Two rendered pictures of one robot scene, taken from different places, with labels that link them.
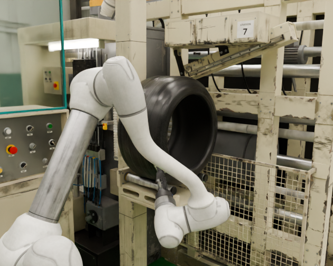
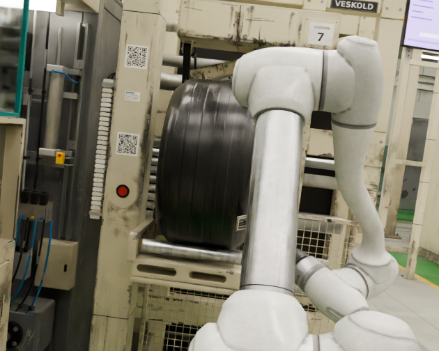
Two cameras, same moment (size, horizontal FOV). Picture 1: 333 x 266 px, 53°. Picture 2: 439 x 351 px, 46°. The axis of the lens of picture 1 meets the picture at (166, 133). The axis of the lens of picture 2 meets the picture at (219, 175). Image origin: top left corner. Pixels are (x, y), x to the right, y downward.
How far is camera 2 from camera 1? 114 cm
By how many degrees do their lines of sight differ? 38
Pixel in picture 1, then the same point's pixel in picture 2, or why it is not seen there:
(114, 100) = (361, 100)
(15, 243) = (284, 341)
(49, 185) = (287, 235)
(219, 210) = (394, 266)
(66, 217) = (1, 336)
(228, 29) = (295, 30)
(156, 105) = (249, 123)
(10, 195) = not seen: outside the picture
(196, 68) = (213, 76)
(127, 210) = (116, 306)
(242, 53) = not seen: hidden behind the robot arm
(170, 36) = (191, 21)
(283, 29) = not seen: hidden behind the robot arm
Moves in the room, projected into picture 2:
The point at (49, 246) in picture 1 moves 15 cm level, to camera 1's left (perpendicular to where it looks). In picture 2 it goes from (391, 324) to (331, 338)
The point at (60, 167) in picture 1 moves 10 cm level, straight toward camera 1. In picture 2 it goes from (293, 204) to (343, 214)
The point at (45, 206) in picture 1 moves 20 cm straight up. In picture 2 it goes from (289, 272) to (304, 162)
